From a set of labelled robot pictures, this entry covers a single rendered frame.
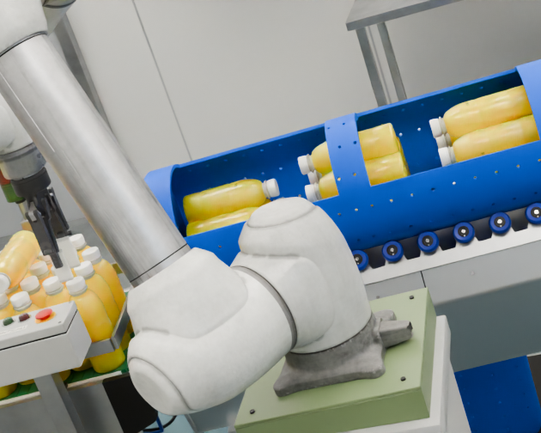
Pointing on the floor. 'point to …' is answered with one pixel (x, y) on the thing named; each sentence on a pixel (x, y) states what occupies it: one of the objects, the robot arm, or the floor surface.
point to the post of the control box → (59, 404)
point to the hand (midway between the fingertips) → (64, 260)
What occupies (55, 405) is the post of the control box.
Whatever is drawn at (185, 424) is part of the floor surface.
